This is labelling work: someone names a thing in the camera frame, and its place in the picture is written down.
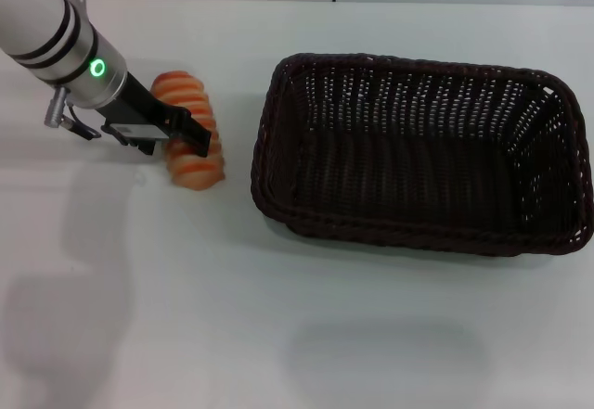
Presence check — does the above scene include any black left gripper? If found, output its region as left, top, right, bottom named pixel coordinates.
left=95, top=72, right=213, bottom=159

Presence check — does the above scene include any orange striped bread roll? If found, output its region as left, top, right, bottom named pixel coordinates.
left=150, top=70, right=227, bottom=192

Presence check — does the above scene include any dark brown woven basket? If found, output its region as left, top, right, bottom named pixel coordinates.
left=249, top=51, right=594, bottom=258

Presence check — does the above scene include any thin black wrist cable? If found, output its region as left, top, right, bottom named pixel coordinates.
left=63, top=102, right=102, bottom=141

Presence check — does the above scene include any silver cable connector plug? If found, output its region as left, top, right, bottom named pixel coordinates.
left=44, top=86, right=71, bottom=128

